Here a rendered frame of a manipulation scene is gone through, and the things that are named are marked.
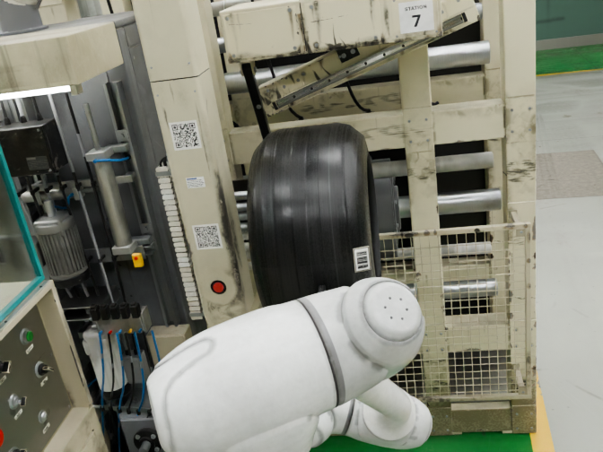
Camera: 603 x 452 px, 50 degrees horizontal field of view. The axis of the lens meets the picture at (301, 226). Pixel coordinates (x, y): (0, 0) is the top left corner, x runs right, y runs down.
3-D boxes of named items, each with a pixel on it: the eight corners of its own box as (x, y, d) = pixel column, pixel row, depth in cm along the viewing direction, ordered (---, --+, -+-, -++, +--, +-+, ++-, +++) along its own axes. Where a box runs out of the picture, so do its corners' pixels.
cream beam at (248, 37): (227, 65, 185) (217, 12, 180) (245, 51, 208) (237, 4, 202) (444, 38, 175) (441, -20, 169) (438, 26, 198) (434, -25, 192)
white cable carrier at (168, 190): (191, 319, 192) (154, 168, 174) (196, 311, 197) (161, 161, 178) (205, 318, 192) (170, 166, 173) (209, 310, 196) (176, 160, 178)
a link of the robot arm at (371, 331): (377, 287, 89) (285, 320, 85) (415, 237, 72) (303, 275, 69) (418, 378, 84) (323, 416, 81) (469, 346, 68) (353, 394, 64)
